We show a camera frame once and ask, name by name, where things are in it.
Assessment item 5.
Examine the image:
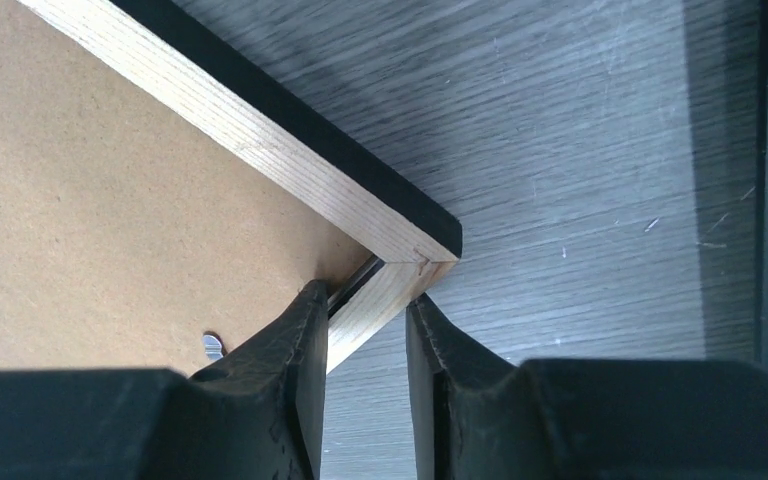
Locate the black picture frame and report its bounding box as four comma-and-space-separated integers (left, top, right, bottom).
0, 1, 462, 373

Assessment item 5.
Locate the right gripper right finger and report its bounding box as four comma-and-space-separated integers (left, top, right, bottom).
406, 296, 768, 479

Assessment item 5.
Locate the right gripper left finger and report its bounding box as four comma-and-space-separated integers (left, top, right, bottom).
0, 280, 328, 479

